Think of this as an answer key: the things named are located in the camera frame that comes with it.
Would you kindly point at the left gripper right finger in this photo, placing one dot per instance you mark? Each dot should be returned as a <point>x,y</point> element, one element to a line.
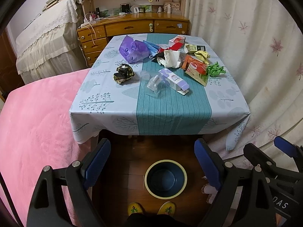
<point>210,162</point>

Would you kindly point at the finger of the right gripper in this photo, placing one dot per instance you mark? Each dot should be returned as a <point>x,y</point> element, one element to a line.
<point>258,158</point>
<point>285,146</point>

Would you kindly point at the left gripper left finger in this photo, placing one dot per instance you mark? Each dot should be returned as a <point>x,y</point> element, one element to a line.
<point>94,162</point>

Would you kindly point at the green paper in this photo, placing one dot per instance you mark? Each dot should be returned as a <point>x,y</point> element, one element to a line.
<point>214,70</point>

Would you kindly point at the lavender white box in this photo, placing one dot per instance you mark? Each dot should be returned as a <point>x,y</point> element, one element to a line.
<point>174,81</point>

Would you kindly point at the orange red snack bag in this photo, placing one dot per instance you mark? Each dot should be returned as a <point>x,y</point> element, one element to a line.
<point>196,69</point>

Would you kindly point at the black gold wrapper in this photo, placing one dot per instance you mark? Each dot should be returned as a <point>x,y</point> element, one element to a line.
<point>123,73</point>

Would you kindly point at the clear plastic packaging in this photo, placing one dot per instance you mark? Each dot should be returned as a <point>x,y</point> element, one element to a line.
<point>152,84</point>

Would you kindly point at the yellow paper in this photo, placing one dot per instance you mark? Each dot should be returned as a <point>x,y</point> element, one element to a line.
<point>202,56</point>

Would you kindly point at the white tissue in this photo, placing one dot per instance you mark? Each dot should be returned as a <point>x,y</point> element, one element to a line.
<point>171,59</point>

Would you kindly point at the green cream small box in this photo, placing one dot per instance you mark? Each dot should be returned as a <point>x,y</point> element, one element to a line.
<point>191,49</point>

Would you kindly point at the purple plastic bag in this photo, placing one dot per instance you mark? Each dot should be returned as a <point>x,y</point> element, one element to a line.
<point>133,50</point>

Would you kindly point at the red paper sheet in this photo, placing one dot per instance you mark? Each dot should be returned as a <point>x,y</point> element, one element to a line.
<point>174,47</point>

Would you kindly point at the blue face mask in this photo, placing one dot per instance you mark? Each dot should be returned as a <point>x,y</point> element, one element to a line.
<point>153,49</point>

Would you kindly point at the red white carton box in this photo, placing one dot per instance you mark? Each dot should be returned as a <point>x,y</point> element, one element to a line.
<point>177,39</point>

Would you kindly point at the blue trash bin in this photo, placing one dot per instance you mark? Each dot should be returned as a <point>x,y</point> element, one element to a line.
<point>165,179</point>

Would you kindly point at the left yellow slipper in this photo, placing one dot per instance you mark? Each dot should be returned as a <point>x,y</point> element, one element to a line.
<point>134,208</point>

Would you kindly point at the pink bed blanket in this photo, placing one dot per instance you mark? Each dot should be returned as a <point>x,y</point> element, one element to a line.
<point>36,132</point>

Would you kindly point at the patterned tablecloth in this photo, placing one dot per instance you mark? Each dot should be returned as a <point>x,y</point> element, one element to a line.
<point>147,105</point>

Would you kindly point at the white floral curtain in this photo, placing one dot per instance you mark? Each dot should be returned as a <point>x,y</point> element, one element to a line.
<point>261,46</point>

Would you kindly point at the wooden desk with drawers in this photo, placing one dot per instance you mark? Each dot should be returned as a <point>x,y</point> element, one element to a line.
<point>95,36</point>

